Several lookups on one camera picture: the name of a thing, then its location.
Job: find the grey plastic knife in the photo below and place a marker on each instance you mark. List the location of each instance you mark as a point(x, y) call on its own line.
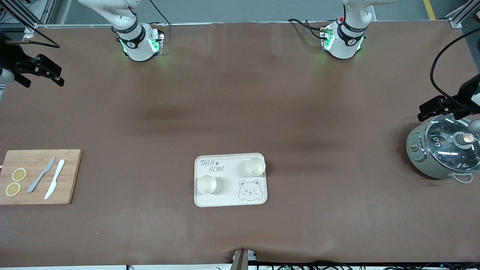
point(41, 174)

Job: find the aluminium frame corner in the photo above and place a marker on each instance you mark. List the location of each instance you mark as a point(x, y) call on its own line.
point(30, 32)
point(455, 23)

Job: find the white plastic knife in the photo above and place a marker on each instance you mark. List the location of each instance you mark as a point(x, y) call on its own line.
point(55, 178)

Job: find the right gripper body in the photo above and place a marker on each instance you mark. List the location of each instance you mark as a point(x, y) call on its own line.
point(10, 59)

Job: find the white IKEA cup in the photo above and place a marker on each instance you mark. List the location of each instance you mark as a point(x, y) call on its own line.
point(255, 167)
point(206, 184)

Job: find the glass pot lid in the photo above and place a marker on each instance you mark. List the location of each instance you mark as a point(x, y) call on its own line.
point(446, 142)

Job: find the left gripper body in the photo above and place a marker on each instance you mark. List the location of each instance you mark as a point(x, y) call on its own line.
point(466, 96)

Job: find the grey-green electric pot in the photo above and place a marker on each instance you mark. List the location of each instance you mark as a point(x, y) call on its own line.
point(416, 150)

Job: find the brown table cover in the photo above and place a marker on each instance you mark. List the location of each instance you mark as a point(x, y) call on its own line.
point(240, 93)

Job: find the lemon slice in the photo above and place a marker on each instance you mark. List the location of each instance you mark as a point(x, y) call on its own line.
point(19, 174)
point(13, 189)

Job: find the beige bear print tray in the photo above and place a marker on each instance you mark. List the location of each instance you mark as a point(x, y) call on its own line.
point(230, 187)

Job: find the bamboo cutting board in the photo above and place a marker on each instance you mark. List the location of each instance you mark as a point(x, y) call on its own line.
point(35, 195)

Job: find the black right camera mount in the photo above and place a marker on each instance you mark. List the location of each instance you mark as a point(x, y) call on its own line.
point(23, 80)

